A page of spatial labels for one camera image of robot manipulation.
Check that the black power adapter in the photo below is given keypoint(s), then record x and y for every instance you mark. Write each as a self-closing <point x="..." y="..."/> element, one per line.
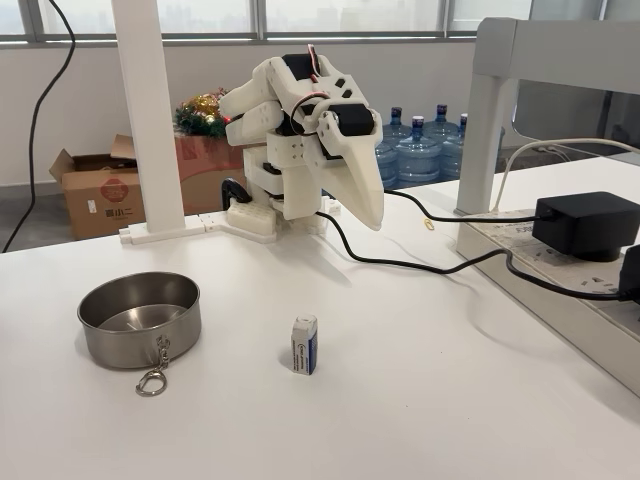
<point x="580" y="225"/>

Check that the white power strip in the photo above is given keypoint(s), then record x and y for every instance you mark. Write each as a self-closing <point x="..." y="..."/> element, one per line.
<point x="550" y="280"/>

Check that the white stand post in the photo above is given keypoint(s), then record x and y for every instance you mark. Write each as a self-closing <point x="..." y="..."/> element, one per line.
<point x="147" y="125"/>

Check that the blue water jug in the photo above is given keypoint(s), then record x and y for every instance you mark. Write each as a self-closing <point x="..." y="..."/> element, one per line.
<point x="387" y="165"/>
<point x="397" y="131"/>
<point x="442" y="127"/>
<point x="419" y="157"/>
<point x="457" y="155"/>

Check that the green Christmas wreath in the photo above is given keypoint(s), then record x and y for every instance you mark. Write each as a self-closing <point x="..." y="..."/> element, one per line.
<point x="200" y="117"/>

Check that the white desk shelf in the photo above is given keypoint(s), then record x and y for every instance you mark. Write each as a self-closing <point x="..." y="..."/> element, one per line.
<point x="500" y="50"/>

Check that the small white and blue box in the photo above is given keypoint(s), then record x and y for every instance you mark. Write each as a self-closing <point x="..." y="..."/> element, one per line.
<point x="304" y="347"/>

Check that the metal bowl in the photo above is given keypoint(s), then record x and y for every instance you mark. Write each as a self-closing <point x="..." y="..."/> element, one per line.
<point x="140" y="310"/>

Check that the black plug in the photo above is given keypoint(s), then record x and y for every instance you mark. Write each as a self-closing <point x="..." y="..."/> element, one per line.
<point x="631" y="275"/>

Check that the yellow paper clip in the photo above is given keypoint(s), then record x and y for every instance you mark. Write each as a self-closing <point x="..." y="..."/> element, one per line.
<point x="428" y="224"/>

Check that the brown cardboard box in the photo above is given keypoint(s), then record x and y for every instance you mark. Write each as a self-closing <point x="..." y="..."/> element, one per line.
<point x="100" y="200"/>

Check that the red cardboard box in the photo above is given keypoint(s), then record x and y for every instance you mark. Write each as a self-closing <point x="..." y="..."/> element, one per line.
<point x="200" y="165"/>

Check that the black table clamp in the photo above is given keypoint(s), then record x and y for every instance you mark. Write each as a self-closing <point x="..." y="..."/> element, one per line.
<point x="234" y="190"/>

